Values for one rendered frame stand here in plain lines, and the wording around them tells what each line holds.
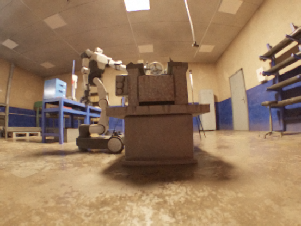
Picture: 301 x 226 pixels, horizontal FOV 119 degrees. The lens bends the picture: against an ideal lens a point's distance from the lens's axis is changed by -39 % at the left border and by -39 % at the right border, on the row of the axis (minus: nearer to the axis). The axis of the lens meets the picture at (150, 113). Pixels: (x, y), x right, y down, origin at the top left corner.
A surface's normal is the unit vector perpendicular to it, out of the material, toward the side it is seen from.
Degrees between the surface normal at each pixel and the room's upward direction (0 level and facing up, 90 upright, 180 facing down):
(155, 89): 90
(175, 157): 90
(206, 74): 90
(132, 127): 90
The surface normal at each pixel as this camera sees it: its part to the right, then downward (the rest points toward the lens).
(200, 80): -0.07, -0.09
